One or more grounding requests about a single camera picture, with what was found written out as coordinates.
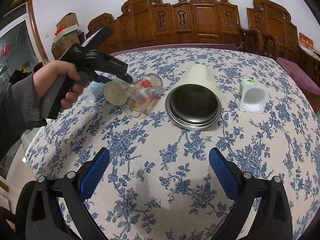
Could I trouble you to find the white blue paper cup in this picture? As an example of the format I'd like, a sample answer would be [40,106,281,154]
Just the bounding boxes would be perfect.
[104,78,130,106]

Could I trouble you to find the grey knitted sleeve forearm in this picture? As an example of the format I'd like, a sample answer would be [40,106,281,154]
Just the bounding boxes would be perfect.
[1,75,47,158]

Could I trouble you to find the small blue-label plastic cup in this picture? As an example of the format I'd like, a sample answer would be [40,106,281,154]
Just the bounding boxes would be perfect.
[82,82,104,103]

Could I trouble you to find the green white yogurt cup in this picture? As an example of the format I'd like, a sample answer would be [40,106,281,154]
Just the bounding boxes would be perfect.
[239,79,270,114]

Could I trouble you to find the person's left hand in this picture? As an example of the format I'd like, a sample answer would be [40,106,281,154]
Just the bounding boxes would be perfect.
[33,61,90,109]

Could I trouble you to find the stacked cardboard boxes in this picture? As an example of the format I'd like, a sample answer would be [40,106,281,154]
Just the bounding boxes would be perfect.
[52,12,85,60]

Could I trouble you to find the clear glass flower-printed mug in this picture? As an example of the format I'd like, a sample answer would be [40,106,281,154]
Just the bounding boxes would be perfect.
[121,73,163,118]

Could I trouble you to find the blue floral tablecloth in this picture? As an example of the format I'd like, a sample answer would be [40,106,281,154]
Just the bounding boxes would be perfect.
[26,48,319,239]

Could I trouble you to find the cream steel-lined tumbler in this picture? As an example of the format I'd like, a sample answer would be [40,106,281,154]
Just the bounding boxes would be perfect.
[165,64,222,131]

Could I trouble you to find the carved wooden sofa bench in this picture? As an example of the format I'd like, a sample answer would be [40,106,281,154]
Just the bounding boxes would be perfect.
[86,0,253,54]

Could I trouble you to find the purple seat cushion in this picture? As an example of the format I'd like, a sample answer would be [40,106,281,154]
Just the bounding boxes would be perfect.
[276,57,319,95]

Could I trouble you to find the carved wooden armchair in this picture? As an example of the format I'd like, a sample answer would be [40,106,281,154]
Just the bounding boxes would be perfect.
[246,0,300,62]

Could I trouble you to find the red gold sign plaque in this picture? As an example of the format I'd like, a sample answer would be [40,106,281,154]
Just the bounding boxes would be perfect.
[299,33,313,51]

